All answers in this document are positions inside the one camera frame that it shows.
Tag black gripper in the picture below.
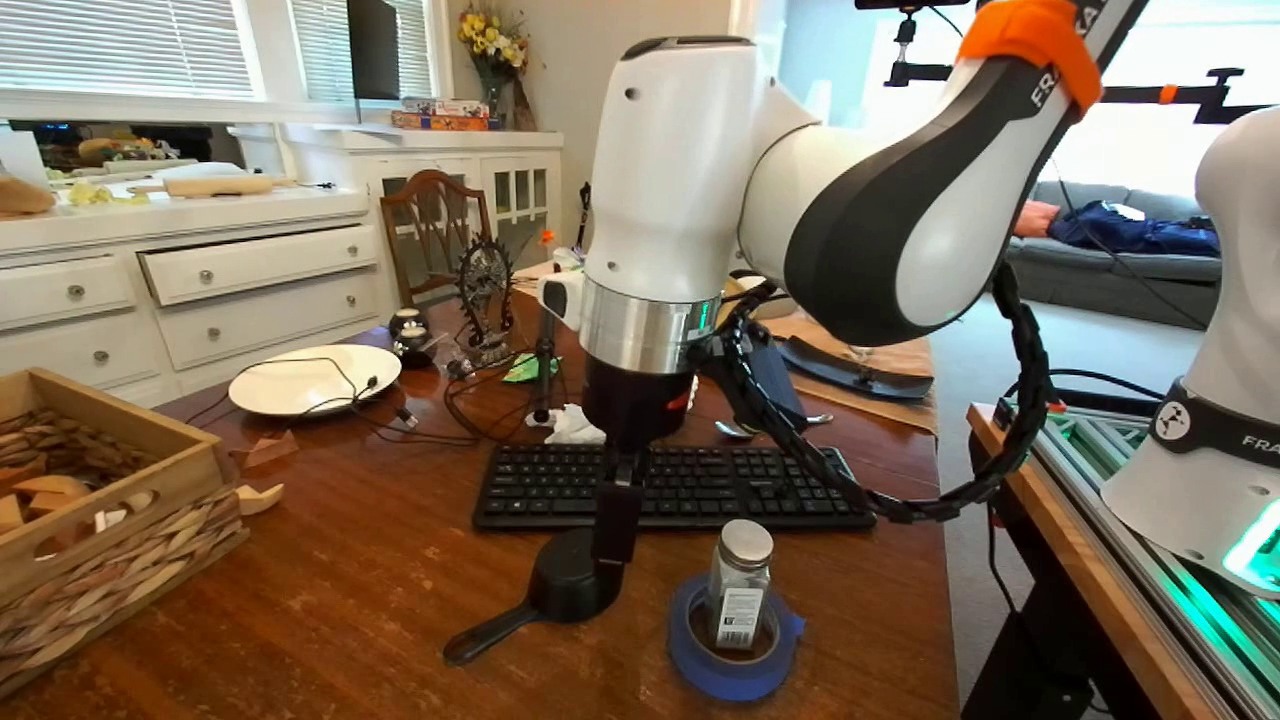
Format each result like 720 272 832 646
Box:
583 356 700 574

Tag small black pot with handle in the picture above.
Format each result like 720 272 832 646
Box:
441 523 632 670

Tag small silver lid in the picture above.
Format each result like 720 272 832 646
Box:
717 516 780 564

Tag small glass jar container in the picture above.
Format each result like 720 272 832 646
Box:
704 516 780 655

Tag crumpled white tissue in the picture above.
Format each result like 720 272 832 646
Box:
538 400 610 452

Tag black computer keyboard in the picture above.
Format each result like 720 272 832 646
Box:
471 442 881 535

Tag long black rod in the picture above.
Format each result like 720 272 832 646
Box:
529 277 573 435

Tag small green object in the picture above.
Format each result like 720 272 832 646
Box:
501 347 564 393

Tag blue tape roll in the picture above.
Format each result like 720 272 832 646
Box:
665 574 812 714

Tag silver metal spoon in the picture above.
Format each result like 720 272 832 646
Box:
710 409 836 449

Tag long wooden stick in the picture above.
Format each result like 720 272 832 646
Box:
784 372 941 442

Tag small dark jar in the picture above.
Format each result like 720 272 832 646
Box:
387 310 435 372

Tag thin metal utensil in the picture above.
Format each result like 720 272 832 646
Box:
260 347 387 422

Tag dark ornate wooden chair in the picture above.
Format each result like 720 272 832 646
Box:
374 168 495 319

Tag white round plate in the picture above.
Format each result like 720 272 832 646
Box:
225 341 409 424

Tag small wood piece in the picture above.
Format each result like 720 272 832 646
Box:
239 432 298 478
231 480 290 523

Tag white glass-door cabinet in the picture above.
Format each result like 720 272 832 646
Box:
337 123 566 254

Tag robot mounting cart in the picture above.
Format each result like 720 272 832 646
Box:
965 361 1280 720

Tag white drawer dresser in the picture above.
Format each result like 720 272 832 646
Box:
0 186 392 411

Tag yellow flowers in vase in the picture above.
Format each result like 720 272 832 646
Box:
457 3 537 136

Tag pink cushion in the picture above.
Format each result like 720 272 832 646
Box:
1011 198 1059 245

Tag wooden cutting board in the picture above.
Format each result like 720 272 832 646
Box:
161 173 306 205

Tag wooden slat basket crate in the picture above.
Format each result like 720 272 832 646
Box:
0 369 255 701

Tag grey sofa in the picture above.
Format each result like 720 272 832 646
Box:
1005 175 1225 332

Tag blue cloth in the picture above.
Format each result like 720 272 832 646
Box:
1050 198 1225 262

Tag white window blinds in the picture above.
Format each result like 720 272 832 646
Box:
0 0 260 101

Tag thin black cable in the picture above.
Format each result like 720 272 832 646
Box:
435 356 538 449

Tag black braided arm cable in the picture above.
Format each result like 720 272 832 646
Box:
690 262 1059 527

